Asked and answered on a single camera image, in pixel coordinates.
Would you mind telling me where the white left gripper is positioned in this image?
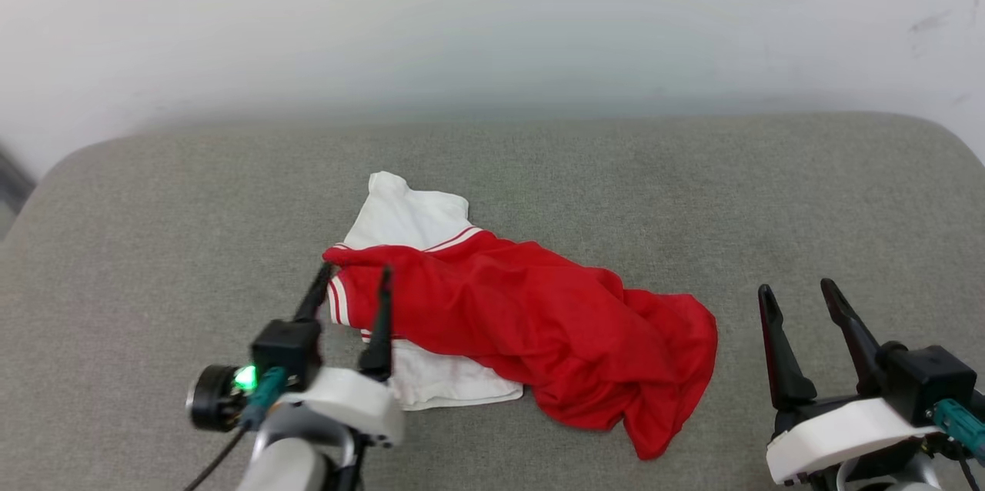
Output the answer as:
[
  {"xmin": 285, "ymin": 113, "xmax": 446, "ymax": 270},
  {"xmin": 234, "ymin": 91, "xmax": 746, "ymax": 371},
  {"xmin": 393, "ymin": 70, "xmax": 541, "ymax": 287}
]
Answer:
[{"xmin": 279, "ymin": 262, "xmax": 406, "ymax": 449}]

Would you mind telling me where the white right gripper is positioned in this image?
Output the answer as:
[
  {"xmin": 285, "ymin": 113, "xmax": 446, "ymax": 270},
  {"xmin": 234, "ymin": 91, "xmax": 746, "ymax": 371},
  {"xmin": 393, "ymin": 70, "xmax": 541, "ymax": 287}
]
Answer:
[{"xmin": 757, "ymin": 279, "xmax": 937, "ymax": 486}]

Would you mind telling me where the red and white garment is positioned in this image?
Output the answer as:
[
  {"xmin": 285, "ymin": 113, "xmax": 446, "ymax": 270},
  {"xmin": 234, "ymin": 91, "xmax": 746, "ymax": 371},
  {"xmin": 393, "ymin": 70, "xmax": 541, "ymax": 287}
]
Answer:
[{"xmin": 322, "ymin": 171, "xmax": 720, "ymax": 461}]

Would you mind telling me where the black cylinder with green light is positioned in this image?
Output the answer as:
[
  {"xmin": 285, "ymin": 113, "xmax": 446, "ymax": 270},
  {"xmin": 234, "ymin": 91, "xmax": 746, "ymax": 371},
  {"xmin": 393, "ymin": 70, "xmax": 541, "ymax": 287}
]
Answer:
[{"xmin": 186, "ymin": 364, "xmax": 256, "ymax": 433}]

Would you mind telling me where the grey fabric sofa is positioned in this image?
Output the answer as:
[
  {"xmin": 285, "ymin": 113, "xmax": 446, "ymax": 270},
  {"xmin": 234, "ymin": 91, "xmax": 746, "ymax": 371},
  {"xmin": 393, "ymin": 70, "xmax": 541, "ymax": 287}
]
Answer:
[{"xmin": 0, "ymin": 112, "xmax": 985, "ymax": 491}]

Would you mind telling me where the right black cable teal plug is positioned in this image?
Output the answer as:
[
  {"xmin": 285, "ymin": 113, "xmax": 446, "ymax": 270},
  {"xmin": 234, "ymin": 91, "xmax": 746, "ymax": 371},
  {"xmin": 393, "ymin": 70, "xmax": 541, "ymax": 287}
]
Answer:
[{"xmin": 927, "ymin": 400, "xmax": 985, "ymax": 491}]

